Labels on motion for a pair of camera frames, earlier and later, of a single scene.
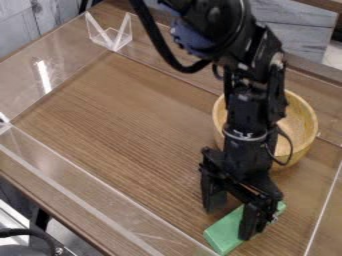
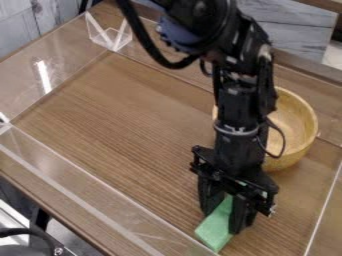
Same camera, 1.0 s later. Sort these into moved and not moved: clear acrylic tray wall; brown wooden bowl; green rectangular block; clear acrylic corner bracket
Moved: green rectangular block
Not moved: clear acrylic tray wall; clear acrylic corner bracket; brown wooden bowl
